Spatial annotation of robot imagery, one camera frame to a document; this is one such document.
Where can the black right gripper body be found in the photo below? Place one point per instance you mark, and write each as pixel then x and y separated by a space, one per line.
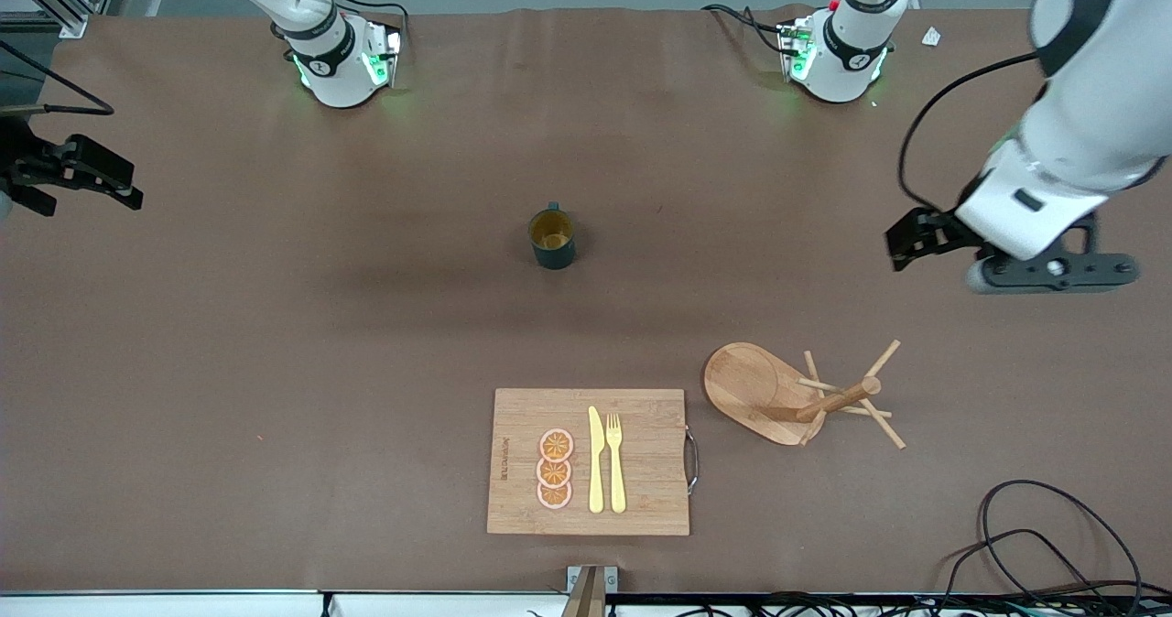
pixel 20 161

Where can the yellow plastic knife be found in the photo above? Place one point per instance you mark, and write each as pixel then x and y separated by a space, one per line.
pixel 596 470

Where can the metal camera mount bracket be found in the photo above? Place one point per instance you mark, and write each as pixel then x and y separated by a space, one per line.
pixel 591 589

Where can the orange citrus slice toy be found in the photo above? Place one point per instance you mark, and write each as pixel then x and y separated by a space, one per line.
pixel 553 473
pixel 554 496
pixel 556 445

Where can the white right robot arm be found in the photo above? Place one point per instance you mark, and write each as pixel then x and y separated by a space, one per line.
pixel 339 77

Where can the table cover sheet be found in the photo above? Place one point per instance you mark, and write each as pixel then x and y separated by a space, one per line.
pixel 275 370

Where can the bamboo cutting board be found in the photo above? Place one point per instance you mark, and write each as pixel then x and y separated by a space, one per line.
pixel 641 452

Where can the dark teal ribbed cup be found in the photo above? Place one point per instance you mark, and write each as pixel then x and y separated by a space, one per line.
pixel 554 255

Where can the small white paper scrap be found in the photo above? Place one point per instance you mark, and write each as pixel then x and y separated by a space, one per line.
pixel 931 37

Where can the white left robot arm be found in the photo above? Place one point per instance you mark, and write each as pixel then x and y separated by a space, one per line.
pixel 1080 132

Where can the yellow plastic fork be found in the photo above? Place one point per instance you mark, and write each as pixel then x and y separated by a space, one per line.
pixel 616 480

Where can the wooden mug tree stand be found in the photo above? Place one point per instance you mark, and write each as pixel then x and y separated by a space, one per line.
pixel 742 388

